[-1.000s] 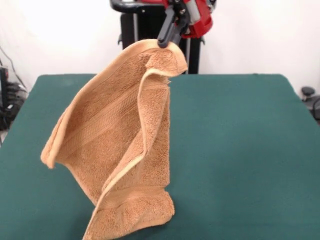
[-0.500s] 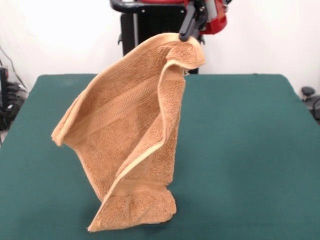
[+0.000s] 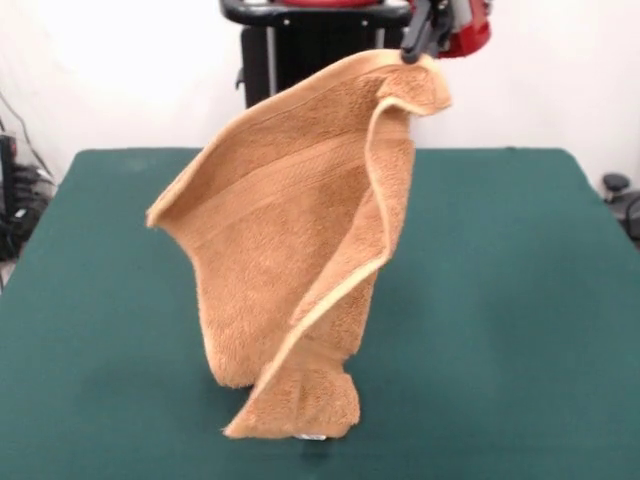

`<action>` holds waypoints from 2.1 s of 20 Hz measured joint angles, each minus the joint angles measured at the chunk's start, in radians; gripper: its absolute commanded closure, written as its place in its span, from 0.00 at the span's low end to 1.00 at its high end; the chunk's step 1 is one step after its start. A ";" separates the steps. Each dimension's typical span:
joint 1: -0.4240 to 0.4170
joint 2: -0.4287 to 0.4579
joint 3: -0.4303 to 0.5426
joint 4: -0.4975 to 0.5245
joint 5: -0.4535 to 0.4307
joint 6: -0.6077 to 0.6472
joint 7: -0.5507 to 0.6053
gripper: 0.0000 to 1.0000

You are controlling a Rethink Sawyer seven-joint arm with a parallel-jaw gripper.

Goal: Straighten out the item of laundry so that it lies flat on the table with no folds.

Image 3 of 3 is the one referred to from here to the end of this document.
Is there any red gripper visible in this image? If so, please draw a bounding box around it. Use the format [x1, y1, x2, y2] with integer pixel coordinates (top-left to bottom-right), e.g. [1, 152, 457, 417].
[399, 0, 493, 66]

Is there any orange terry towel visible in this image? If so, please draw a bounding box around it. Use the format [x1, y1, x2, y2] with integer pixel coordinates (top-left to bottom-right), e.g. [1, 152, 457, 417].
[145, 48, 454, 443]

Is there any black box device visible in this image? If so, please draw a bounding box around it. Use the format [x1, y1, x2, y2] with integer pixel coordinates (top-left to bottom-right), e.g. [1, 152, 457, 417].
[0, 133, 19, 221]

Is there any dark green table cloth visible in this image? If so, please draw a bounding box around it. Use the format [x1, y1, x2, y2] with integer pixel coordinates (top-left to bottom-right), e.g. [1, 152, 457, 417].
[0, 147, 640, 480]

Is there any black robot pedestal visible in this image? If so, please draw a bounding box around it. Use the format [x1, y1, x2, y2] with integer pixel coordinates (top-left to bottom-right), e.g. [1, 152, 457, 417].
[218, 0, 417, 110]

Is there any grey cable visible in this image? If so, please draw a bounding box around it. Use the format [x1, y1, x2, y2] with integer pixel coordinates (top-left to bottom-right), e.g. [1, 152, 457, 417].
[0, 92, 56, 181]

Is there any black cable bundle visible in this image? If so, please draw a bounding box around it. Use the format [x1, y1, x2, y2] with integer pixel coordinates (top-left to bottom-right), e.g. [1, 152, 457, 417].
[0, 164, 57, 261]

